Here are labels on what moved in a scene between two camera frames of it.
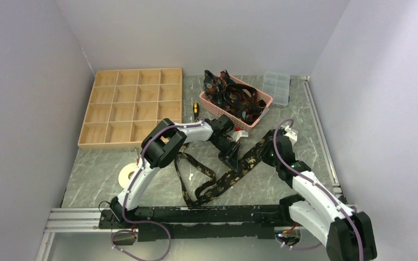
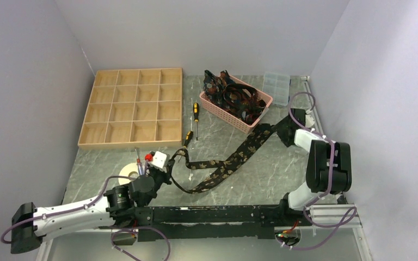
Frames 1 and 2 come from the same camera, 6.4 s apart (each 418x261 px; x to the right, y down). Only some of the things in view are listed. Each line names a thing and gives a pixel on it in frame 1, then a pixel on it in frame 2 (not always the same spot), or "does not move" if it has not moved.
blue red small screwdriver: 137,160 does not move
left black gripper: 231,155 → 167,175
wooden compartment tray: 125,105 does not move
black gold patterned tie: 216,186 → 225,167
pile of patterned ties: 241,99 does not move
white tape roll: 126,173 does not move
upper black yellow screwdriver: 196,110 does not move
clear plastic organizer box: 277,84 does not move
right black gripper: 265,156 → 279,131
